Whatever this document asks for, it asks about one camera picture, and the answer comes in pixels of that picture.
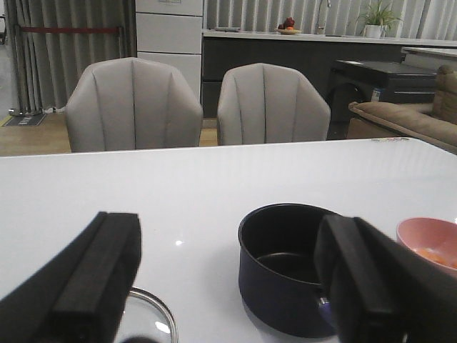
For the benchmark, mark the beige upholstered chair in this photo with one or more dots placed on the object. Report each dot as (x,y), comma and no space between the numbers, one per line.
(265,103)
(132,103)

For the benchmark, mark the left beige upholstered chair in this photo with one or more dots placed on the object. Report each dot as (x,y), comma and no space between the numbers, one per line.
(132,103)

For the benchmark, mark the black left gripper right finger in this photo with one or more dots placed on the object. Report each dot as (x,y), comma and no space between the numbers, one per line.
(380,291)

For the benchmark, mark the pink bowl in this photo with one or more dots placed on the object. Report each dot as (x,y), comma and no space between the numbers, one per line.
(432,239)

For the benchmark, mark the fruit plate on counter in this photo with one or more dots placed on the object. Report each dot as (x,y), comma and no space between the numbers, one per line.
(288,27)

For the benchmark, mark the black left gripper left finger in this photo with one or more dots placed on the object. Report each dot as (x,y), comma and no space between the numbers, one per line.
(80,294)

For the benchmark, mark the black appliance box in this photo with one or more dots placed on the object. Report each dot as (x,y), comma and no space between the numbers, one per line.
(364,81)

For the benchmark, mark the white cabinet column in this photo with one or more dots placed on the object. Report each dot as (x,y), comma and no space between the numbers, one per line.
(170,32)

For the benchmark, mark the dark kitchen counter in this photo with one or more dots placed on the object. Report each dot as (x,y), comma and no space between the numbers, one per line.
(311,54)

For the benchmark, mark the grey curtain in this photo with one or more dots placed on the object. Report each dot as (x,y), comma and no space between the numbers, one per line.
(47,67)

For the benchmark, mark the brown sofa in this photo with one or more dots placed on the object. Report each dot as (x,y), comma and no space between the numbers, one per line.
(434,123)

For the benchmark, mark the potted green plant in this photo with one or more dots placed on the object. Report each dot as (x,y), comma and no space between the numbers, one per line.
(378,18)

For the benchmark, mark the red barrier belt stanchion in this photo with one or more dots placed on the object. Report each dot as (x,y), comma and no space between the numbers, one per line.
(118,31)

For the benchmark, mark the dark blue saucepan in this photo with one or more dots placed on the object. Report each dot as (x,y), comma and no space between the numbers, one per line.
(277,278)

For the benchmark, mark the glass lid with blue knob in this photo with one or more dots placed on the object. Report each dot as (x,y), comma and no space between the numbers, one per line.
(146,316)

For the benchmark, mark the right beige upholstered chair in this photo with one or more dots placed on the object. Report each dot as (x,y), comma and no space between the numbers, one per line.
(265,103)

